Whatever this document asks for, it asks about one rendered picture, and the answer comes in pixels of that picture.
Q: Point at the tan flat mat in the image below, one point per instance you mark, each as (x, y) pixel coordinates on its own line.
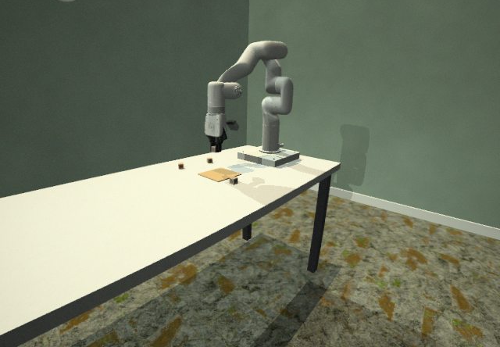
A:
(219, 174)

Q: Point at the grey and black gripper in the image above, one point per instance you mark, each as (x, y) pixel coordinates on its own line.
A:
(216, 129)

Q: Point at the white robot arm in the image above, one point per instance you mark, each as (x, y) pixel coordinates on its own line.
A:
(226, 87)

